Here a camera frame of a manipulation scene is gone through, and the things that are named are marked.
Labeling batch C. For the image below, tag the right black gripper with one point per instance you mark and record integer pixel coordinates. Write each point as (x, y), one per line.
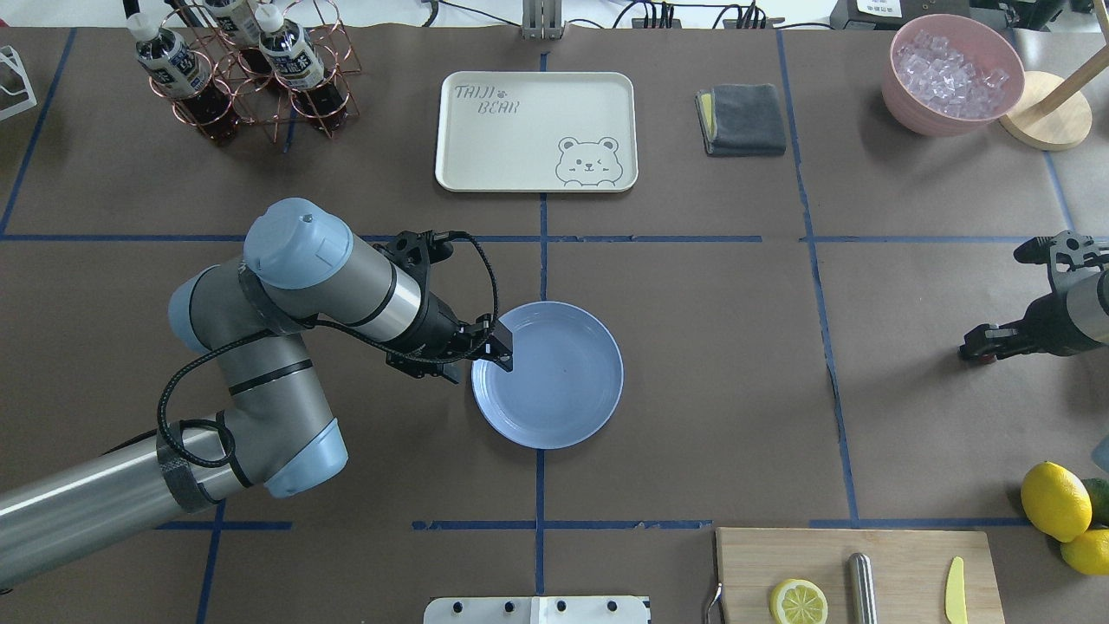
(1046, 317)

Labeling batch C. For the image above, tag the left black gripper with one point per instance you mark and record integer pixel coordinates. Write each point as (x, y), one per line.
(437, 330)

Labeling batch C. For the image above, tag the blue plate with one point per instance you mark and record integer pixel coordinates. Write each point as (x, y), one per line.
(566, 379)

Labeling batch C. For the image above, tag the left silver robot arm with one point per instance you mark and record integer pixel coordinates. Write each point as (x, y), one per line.
(250, 409)

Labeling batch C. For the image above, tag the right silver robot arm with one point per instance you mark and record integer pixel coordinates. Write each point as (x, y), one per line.
(1088, 309)

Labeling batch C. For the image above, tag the yellow lemon near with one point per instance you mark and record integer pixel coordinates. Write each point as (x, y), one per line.
(1056, 502)

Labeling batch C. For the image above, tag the yellow lemon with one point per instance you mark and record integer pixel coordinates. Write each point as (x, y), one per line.
(1056, 502)
(1087, 553)

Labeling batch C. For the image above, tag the green lime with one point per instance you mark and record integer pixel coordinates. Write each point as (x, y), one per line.
(1098, 493)

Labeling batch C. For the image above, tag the cream bear tray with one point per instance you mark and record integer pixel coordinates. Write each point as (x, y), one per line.
(516, 131)

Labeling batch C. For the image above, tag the wooden cup stand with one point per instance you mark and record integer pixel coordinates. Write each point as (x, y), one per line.
(1052, 114)

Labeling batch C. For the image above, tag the yellow lemon far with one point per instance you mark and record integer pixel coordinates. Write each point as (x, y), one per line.
(1087, 553)

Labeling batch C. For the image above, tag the steel muddler black tip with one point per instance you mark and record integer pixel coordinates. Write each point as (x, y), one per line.
(861, 575)

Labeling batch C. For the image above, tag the yellow plastic knife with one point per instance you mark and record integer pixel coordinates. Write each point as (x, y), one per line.
(955, 605)

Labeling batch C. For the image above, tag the pink bowl of ice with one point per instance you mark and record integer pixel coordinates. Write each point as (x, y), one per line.
(948, 75)

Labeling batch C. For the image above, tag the lemon half slice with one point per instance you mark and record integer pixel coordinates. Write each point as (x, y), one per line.
(796, 600)

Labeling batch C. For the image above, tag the grey folded cloth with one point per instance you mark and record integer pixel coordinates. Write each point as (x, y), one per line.
(741, 120)

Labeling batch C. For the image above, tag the drink bottle two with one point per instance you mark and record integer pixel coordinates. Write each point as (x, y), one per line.
(291, 53)

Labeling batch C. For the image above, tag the drink bottle three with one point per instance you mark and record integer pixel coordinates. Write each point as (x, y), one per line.
(236, 20)

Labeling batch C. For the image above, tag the drink bottle one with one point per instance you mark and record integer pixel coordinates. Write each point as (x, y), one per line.
(183, 76)

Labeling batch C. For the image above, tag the white cup rack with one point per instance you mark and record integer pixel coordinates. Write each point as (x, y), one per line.
(17, 95)

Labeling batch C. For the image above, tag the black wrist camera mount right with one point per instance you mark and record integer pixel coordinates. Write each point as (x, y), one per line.
(1069, 258)

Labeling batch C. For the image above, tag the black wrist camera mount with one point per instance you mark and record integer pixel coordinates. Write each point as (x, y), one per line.
(415, 253)
(1069, 258)

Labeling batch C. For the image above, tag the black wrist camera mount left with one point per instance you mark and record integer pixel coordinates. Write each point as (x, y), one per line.
(415, 253)

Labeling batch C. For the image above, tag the aluminium frame post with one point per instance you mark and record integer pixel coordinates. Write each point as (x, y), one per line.
(542, 20)

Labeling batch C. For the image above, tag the copper wire bottle rack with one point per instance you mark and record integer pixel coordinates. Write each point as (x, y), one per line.
(259, 96)

